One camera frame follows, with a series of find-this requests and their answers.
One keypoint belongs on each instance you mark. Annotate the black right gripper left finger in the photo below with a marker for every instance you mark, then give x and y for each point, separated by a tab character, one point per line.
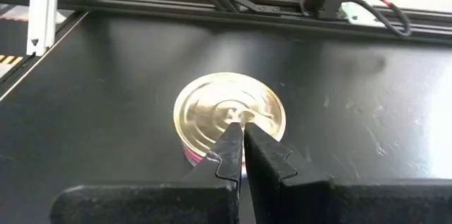
159	203

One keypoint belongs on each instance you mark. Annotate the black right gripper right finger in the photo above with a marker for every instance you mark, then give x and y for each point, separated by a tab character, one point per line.
335	203

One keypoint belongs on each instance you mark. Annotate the gold lid tin can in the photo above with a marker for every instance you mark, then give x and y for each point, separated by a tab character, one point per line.
212	104

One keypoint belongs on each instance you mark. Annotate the silver aluminium extrusion bar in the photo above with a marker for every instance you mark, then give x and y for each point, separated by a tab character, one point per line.
42	12

